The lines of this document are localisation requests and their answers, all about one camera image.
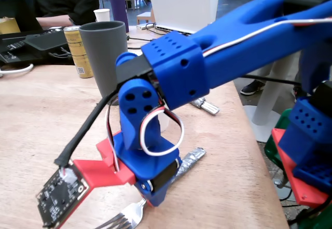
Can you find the white usb hub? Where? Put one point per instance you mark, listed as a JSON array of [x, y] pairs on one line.
[[142, 27]]

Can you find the red camera mount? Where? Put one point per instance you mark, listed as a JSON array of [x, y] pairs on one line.
[[103, 172]]

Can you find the white laptop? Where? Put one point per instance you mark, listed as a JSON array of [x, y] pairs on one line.
[[186, 3]]

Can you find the green crate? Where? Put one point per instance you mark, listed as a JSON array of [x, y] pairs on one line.
[[275, 141]]

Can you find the purple bottle with wooden cap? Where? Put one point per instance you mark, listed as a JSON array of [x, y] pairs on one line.
[[118, 6]]

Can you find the yellow drink can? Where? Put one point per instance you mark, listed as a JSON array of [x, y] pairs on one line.
[[77, 53]]

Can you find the black sneaker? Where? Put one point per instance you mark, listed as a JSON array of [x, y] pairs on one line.
[[252, 87], [299, 94]]

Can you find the gray cup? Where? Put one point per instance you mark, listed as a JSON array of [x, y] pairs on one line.
[[103, 47]]

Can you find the grey metal rods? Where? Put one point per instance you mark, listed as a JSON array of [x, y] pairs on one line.
[[207, 107]]

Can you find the black camera circuit board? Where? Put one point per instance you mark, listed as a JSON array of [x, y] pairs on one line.
[[59, 198]]

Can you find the yellow cardboard box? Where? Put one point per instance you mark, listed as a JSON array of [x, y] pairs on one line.
[[9, 25]]

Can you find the wooden chair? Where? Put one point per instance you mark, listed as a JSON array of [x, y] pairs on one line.
[[145, 15]]

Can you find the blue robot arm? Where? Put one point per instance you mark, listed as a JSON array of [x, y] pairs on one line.
[[233, 58]]

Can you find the white pedestal table leg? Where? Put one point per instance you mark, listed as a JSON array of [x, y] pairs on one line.
[[269, 97]]

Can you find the blue gripper, black servo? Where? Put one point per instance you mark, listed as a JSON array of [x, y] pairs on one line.
[[163, 179]]

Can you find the red robot base plate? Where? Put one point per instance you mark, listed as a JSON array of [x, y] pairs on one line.
[[306, 195]]

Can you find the white paper cup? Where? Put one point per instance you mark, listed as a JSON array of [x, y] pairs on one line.
[[102, 15], [164, 122]]

